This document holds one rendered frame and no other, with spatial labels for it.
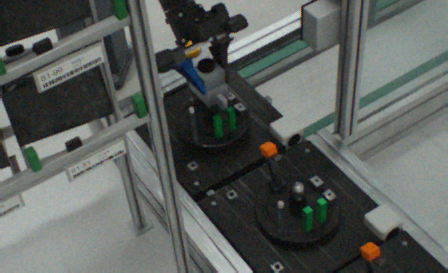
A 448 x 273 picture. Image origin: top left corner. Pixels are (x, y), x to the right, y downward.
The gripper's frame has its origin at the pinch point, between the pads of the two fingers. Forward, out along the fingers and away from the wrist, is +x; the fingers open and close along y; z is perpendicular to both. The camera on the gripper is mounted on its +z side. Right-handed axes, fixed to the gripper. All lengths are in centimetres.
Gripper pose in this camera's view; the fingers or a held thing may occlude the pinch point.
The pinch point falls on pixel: (208, 70)
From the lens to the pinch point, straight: 130.8
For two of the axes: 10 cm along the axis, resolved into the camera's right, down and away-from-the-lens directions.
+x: 4.2, 8.9, 1.5
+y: 8.5, -4.5, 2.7
